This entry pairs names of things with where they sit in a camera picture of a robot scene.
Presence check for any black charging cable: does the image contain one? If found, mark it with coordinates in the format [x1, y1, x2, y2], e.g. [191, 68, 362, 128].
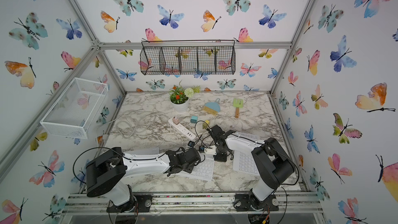
[194, 120, 218, 150]

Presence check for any yellow plug adapter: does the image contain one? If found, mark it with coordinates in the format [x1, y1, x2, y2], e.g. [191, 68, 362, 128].
[203, 120, 210, 130]

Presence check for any white wireless keyboard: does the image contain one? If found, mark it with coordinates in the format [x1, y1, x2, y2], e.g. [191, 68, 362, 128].
[233, 132, 264, 176]
[125, 147, 160, 156]
[177, 155, 215, 181]

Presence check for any white power strip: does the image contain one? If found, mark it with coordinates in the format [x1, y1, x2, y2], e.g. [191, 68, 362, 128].
[168, 118, 197, 141]

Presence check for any pink plug adapter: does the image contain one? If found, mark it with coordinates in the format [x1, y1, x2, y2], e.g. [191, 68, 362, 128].
[172, 117, 180, 125]

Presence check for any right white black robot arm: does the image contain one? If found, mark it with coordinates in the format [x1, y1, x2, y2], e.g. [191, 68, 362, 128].
[207, 125, 295, 208]

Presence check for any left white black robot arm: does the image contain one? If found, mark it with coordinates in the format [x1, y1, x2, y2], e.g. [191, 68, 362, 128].
[86, 147, 201, 206]

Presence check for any white potted flower plant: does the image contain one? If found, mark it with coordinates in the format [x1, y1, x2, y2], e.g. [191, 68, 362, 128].
[169, 83, 201, 114]

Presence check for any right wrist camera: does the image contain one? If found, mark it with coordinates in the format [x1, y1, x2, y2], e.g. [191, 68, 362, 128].
[199, 146, 217, 156]

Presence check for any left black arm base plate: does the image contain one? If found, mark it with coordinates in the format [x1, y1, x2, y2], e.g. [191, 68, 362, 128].
[106, 195, 152, 213]

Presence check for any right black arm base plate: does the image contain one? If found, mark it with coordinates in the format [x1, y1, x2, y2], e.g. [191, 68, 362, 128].
[233, 193, 279, 212]

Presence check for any black wire wall basket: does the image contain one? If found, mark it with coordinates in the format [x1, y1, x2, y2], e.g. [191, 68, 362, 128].
[139, 39, 236, 76]

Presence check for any white mesh wall basket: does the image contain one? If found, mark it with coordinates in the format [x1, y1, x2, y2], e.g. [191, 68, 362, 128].
[40, 77, 109, 139]

